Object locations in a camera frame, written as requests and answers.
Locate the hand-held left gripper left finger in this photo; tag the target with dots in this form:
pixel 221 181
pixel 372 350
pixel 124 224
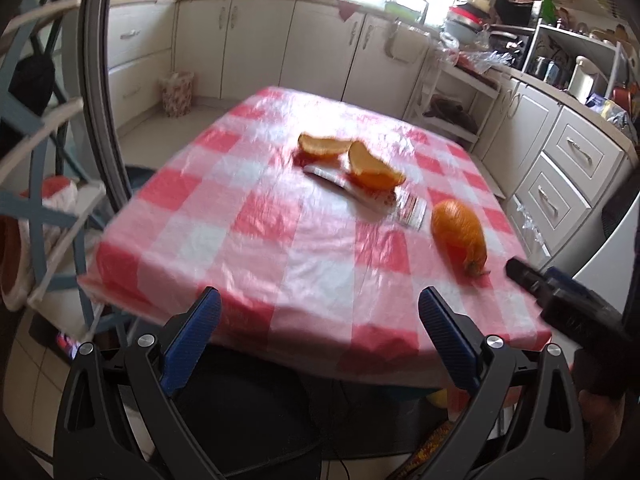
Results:
pixel 192 340

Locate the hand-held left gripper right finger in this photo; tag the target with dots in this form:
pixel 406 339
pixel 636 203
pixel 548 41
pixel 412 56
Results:
pixel 447 340

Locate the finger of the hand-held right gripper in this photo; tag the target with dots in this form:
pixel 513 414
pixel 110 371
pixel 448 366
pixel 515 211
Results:
pixel 527 280
pixel 575 287

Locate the whole orange squash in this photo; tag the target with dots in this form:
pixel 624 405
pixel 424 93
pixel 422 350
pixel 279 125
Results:
pixel 460 235

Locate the white appliance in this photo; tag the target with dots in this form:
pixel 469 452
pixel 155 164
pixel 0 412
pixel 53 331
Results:
pixel 607 260

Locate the clear plastic bag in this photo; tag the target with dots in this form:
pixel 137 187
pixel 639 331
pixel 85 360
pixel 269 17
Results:
pixel 531 225

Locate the black chair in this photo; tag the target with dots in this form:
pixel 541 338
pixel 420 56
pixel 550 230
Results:
pixel 250 420

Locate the red white checked plastic tablecloth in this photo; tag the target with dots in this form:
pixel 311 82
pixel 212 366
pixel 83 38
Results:
pixel 225 210

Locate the white drawer cabinet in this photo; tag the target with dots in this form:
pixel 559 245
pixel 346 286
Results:
pixel 560 145

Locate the black frying pan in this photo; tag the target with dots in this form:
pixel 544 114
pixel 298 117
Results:
pixel 452 112

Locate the red white plastic bag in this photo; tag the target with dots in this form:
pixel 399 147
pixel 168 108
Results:
pixel 55 200

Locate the white shelf rack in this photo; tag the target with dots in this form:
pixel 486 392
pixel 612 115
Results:
pixel 467 90

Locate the floral patterned bin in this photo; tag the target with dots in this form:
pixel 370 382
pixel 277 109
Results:
pixel 176 94

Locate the stack of bowls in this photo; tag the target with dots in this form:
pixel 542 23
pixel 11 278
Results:
pixel 465 25

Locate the white hanging bag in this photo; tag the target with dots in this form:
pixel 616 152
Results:
pixel 407 45

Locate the blue white folding chair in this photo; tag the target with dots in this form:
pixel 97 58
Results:
pixel 45 120

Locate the black countertop appliance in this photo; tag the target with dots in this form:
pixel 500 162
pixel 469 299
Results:
pixel 515 5

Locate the white kitchen base cabinets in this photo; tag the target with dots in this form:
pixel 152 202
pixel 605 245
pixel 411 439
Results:
pixel 260 45

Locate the red hanging cloth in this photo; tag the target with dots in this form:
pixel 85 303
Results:
pixel 350 11

